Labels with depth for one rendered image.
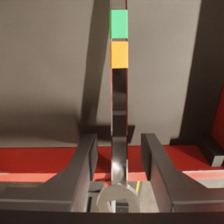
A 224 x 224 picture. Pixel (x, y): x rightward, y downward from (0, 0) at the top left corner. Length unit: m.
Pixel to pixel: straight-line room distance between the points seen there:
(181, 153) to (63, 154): 0.13
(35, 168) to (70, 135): 0.05
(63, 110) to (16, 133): 0.07
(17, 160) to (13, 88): 0.08
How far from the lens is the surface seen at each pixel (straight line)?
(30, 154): 0.21
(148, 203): 1.97
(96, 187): 1.22
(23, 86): 0.18
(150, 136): 0.16
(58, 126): 0.19
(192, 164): 0.19
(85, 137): 0.16
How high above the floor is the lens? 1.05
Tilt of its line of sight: 63 degrees down
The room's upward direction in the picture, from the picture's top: 177 degrees counter-clockwise
